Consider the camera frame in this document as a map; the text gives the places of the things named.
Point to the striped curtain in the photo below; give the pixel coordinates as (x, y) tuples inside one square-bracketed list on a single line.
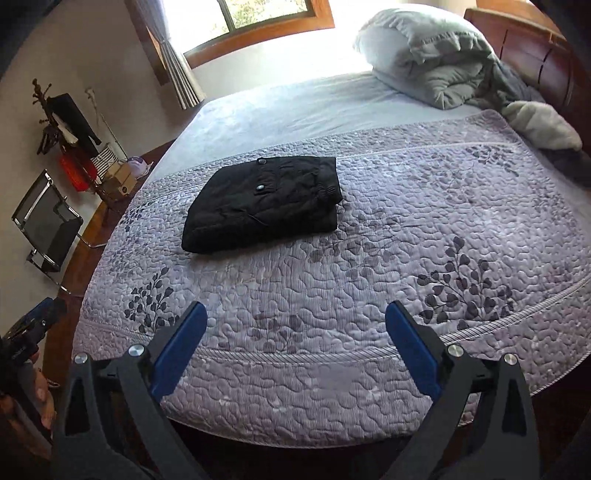
[(168, 65)]

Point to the grey-green comforter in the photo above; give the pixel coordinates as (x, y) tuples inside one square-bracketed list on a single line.
[(434, 56)]

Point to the light blue bed sheet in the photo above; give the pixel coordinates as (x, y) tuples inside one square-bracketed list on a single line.
[(267, 116)]

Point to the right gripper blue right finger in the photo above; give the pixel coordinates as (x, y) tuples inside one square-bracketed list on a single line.
[(503, 443)]

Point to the black metal frame chair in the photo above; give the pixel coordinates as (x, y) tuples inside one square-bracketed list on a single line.
[(51, 226)]

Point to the cardboard box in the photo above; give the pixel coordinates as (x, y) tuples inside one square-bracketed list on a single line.
[(118, 181)]

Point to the cream fleece blanket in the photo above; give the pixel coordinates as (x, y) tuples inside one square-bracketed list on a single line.
[(542, 125)]

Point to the red plastic basket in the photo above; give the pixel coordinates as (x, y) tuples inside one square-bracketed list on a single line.
[(79, 169)]

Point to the black pants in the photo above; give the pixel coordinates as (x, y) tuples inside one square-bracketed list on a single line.
[(264, 200)]

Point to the wooden headboard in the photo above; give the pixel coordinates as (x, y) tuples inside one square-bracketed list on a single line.
[(528, 40)]

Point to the person's left hand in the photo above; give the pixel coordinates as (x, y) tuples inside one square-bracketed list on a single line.
[(36, 387)]

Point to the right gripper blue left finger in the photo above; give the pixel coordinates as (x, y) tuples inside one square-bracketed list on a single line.
[(110, 423)]

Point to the white wire basket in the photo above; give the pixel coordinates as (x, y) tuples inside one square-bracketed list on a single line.
[(104, 160)]

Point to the purple quilted bedspread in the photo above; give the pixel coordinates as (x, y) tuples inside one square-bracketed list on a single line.
[(462, 221)]

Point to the wooden framed window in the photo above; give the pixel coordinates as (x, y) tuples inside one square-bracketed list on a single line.
[(205, 30)]

